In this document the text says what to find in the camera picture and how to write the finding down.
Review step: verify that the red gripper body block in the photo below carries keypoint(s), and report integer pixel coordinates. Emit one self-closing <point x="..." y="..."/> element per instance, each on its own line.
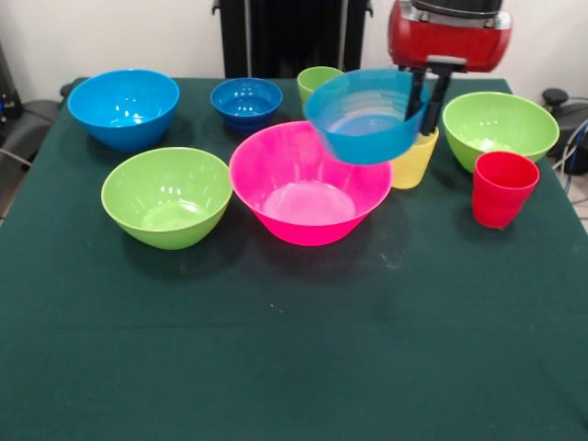
<point x="445" y="46"/>

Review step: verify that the large pink plastic bowl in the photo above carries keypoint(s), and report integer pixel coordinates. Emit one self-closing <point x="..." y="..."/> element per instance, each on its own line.
<point x="298" y="202"/>

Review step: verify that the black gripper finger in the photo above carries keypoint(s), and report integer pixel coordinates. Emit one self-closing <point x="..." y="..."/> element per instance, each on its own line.
<point x="436" y="105"/>
<point x="414" y="96"/>

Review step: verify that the pale yellow translucent cup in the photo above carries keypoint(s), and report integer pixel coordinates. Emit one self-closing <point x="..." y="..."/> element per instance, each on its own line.
<point x="411" y="170"/>

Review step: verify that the small dark blue bowl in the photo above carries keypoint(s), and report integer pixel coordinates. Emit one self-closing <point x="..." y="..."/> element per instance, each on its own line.
<point x="246" y="103"/>

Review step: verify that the large blue plastic bowl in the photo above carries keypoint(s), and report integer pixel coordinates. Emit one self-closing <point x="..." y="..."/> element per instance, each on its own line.
<point x="123" y="110"/>

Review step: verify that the small light blue bowl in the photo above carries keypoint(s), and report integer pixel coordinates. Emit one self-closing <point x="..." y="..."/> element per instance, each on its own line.
<point x="363" y="142"/>

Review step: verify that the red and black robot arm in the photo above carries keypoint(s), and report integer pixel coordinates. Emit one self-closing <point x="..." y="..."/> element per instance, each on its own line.
<point x="455" y="4"/>

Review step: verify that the dark green tablecloth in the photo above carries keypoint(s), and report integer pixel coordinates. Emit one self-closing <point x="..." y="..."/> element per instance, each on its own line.
<point x="294" y="344"/>

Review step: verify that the green plastic cup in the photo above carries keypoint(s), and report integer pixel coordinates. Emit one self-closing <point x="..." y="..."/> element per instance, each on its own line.
<point x="312" y="82"/>

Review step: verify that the red plastic cup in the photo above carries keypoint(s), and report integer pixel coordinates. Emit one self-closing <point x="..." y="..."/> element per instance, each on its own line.
<point x="503" y="197"/>

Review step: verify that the green plastic bowl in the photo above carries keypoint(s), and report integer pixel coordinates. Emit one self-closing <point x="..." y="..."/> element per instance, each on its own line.
<point x="166" y="202"/>
<point x="500" y="128"/>

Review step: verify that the grey pedestal foot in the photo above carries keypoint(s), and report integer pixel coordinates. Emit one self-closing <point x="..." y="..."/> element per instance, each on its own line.
<point x="32" y="124"/>
<point x="569" y="115"/>

